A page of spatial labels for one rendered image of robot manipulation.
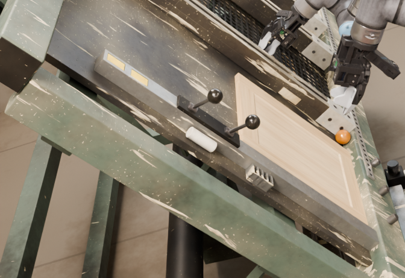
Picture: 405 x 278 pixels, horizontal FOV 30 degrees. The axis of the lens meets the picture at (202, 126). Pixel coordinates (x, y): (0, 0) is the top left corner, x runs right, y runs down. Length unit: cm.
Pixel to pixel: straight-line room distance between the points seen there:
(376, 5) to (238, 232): 61
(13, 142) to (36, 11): 352
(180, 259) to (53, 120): 113
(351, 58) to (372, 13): 13
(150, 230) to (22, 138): 152
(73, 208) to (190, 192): 264
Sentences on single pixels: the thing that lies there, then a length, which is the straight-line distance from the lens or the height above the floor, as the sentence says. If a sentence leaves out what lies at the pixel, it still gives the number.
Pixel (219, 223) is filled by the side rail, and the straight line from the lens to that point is 177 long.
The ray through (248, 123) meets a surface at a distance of 185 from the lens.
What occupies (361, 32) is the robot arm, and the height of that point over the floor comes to 158.
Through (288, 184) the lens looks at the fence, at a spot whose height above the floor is 119.
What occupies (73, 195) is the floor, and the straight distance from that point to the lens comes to 440.
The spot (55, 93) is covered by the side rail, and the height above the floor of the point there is 178.
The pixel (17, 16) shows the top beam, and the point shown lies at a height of 192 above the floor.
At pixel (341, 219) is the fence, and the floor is 102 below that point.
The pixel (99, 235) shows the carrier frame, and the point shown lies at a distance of 375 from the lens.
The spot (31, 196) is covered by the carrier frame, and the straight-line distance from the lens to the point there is 312.
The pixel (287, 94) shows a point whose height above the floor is 112.
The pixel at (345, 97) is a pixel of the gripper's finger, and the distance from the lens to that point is 189.
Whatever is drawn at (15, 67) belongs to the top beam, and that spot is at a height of 186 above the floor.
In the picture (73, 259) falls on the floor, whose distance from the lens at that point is 399.
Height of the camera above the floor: 250
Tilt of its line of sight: 34 degrees down
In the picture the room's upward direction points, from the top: 21 degrees counter-clockwise
